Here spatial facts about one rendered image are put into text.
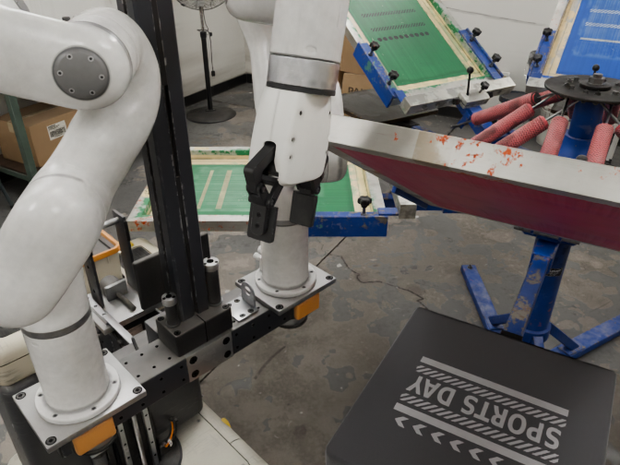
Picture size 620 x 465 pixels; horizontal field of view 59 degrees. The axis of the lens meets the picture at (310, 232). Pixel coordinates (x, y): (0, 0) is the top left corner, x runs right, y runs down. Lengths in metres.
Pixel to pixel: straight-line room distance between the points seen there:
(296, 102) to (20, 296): 0.39
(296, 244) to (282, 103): 0.51
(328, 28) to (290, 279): 0.61
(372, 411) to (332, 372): 1.41
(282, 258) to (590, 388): 0.69
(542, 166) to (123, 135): 0.48
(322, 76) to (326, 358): 2.12
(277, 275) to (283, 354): 1.56
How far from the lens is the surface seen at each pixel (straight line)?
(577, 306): 3.20
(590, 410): 1.26
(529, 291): 1.58
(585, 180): 0.68
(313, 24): 0.57
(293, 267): 1.07
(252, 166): 0.54
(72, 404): 0.93
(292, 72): 0.57
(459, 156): 0.69
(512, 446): 1.14
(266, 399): 2.44
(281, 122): 0.56
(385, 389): 1.17
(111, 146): 0.68
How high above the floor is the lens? 1.80
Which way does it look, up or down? 31 degrees down
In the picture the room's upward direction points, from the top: straight up
